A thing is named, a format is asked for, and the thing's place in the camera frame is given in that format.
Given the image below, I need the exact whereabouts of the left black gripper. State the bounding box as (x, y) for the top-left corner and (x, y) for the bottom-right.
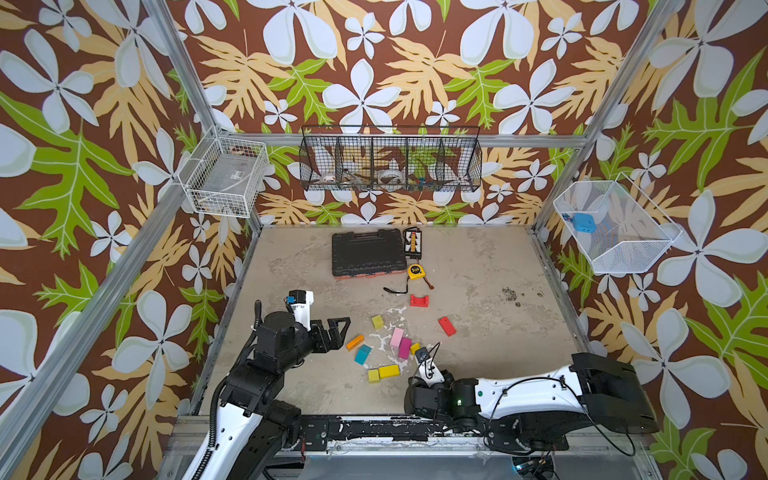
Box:
(278, 315), (351, 374)

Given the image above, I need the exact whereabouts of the magenta block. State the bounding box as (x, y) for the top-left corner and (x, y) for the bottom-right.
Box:
(398, 338), (412, 360)

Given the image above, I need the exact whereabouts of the red arch block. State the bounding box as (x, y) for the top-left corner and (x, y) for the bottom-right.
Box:
(410, 295), (430, 308)

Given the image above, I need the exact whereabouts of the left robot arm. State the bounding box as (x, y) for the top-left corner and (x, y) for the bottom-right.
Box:
(183, 290), (351, 479)

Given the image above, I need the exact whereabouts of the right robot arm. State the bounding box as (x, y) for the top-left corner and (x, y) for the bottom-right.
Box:
(404, 348), (660, 454)

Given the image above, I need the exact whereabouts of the orange bar block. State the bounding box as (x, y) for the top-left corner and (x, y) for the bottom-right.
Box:
(346, 335), (365, 352)

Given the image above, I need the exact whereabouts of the light pink block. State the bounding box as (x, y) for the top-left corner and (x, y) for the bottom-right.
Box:
(390, 327), (404, 348)

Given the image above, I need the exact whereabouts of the yellow rectangular block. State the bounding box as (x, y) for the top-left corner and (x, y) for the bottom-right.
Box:
(378, 364), (401, 379)

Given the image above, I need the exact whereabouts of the teal block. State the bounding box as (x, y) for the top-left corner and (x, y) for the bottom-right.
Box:
(354, 345), (372, 366)

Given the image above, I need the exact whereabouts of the black tool case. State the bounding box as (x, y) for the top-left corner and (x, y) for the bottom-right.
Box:
(331, 229), (407, 278)

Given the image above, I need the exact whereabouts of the yellow tape measure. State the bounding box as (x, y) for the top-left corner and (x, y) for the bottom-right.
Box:
(383, 264), (433, 295)

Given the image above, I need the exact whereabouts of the small black bit holder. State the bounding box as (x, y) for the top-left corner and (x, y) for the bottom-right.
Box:
(403, 226), (423, 260)

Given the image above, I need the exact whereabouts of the blue object in basket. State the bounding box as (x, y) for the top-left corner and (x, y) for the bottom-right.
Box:
(562, 213), (597, 234)

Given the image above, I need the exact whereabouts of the white mesh basket right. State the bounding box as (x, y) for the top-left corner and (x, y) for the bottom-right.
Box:
(554, 174), (683, 275)

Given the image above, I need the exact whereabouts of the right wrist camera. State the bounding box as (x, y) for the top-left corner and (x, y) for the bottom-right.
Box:
(416, 359), (445, 388)

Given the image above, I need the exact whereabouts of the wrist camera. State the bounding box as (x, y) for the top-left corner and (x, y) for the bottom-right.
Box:
(285, 290), (314, 331)
(416, 359), (445, 388)

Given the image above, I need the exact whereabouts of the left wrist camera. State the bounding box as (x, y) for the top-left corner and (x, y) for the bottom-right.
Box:
(285, 290), (314, 331)

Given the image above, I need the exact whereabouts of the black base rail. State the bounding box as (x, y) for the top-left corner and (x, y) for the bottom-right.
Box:
(284, 415), (569, 455)

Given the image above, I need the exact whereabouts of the black wire basket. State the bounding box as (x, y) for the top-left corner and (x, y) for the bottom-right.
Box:
(298, 125), (483, 192)

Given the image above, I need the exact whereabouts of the white wire basket left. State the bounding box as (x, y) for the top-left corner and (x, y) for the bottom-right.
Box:
(180, 136), (270, 218)

